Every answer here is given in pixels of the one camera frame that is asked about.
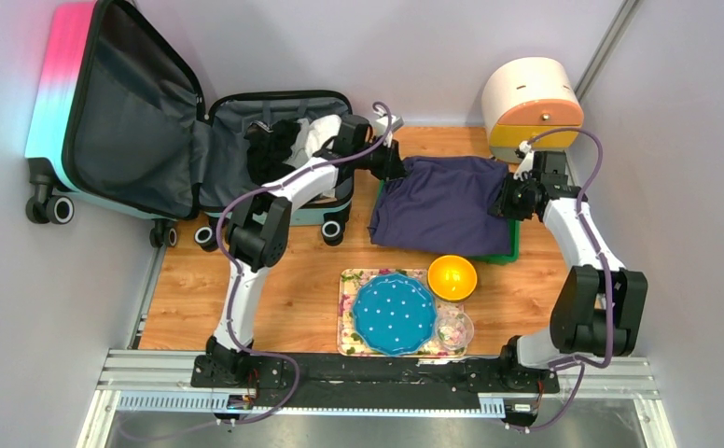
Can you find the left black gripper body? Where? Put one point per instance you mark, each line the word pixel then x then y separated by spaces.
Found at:
pixel 380 163

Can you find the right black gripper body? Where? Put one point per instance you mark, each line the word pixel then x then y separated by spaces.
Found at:
pixel 514 199

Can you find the green plastic tray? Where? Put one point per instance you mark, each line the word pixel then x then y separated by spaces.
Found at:
pixel 514 234

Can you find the navy blue garment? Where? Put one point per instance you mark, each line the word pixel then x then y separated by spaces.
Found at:
pixel 442 207

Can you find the pink and teal kids suitcase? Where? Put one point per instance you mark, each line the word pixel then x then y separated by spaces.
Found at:
pixel 119 120

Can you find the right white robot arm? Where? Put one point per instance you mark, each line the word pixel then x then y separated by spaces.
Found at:
pixel 598 312

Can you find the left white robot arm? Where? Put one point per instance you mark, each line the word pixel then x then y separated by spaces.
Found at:
pixel 252 231

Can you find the white folded garment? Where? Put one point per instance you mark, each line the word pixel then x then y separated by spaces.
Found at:
pixel 311 136

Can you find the black garment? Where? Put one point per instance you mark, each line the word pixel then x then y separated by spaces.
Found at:
pixel 269 147

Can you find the round pastel mini drawer cabinet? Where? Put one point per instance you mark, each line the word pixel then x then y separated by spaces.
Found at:
pixel 526 97

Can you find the orange bowl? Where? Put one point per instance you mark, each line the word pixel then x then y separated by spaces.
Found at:
pixel 452 278

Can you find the floral rectangular tray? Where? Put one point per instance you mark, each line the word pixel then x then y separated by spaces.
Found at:
pixel 348 341

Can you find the small clear glass bowl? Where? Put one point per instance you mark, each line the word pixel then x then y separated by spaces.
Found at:
pixel 454 328

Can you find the blue polka dot plate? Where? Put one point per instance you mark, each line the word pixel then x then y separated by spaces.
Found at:
pixel 394 314

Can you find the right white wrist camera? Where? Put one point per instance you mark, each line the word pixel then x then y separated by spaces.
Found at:
pixel 526 153

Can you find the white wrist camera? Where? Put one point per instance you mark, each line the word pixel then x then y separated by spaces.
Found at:
pixel 526 153
pixel 386 125

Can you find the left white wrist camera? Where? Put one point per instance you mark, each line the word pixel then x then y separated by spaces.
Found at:
pixel 386 125

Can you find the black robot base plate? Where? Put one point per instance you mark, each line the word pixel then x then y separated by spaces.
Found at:
pixel 362 377

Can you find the aluminium frame rail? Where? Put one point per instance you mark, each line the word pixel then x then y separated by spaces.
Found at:
pixel 159 381

